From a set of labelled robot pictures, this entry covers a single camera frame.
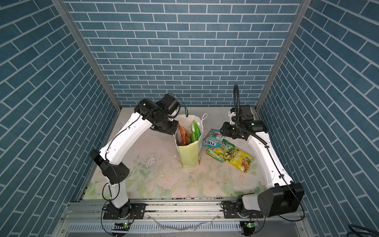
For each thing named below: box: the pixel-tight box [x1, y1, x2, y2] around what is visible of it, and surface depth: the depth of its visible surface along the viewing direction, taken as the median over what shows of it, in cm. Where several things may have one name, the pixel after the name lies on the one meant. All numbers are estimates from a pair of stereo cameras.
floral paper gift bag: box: [173, 112, 208, 168], surface depth 81 cm
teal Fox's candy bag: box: [201, 128, 224, 148], surface depth 99 cm
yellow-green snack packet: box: [225, 146, 255, 174], surface depth 91 cm
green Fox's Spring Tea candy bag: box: [205, 138, 236, 163], surface depth 96 cm
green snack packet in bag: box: [190, 119, 201, 143], surface depth 86 cm
